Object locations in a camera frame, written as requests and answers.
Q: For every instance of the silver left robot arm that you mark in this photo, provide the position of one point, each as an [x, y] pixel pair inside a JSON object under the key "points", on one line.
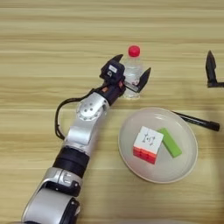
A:
{"points": [[78, 131]]}

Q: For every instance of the clear bottle with red cap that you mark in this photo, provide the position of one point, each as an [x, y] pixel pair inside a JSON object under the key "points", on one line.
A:
{"points": [[132, 70]]}

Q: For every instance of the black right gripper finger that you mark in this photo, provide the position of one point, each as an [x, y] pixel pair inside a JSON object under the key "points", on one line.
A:
{"points": [[211, 68]]}

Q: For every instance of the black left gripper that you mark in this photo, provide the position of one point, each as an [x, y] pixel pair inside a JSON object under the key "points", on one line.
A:
{"points": [[113, 92]]}

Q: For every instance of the black marker pen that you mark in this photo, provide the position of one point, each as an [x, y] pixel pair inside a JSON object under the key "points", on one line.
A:
{"points": [[198, 121]]}

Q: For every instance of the colourful puzzle cube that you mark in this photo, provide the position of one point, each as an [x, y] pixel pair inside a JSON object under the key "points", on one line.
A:
{"points": [[147, 141]]}

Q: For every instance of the beige round plate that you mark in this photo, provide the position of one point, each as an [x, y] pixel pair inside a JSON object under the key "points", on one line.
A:
{"points": [[172, 170]]}

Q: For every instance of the green rectangular block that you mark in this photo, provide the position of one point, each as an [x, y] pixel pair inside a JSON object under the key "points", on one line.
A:
{"points": [[170, 143]]}

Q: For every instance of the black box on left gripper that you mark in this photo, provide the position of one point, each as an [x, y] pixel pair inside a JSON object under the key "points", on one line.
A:
{"points": [[112, 71]]}

